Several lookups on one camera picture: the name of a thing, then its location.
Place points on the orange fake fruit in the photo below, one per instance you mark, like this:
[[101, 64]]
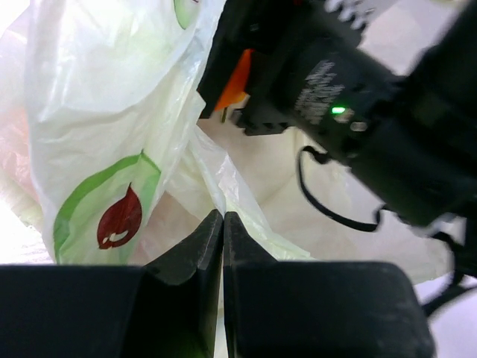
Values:
[[234, 91]]

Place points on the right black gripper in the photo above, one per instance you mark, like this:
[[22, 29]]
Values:
[[411, 140]]

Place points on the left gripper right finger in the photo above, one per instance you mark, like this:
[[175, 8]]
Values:
[[278, 308]]

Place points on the translucent plastic bag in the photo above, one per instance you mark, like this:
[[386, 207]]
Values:
[[100, 125]]

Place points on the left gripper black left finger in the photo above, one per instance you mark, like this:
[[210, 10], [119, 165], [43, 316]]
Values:
[[167, 308]]

